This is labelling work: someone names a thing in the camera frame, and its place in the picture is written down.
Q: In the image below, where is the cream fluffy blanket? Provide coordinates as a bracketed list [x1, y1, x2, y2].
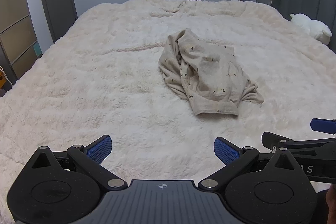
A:
[0, 0, 336, 216]

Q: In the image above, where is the white plush toy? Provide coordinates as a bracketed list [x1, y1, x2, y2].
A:
[290, 13, 332, 46]

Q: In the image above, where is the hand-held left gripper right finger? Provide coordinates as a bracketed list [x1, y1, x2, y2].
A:
[198, 137, 313, 191]

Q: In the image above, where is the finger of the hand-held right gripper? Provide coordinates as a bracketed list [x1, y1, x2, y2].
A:
[261, 131, 296, 152]
[310, 118, 336, 135]

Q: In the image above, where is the beige refrigerator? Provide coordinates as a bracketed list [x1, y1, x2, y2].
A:
[0, 0, 42, 80]

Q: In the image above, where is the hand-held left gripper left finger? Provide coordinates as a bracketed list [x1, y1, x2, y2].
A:
[24, 135, 128, 191]

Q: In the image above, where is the beige printed pajama shirt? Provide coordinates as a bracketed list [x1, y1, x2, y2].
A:
[158, 28, 264, 117]

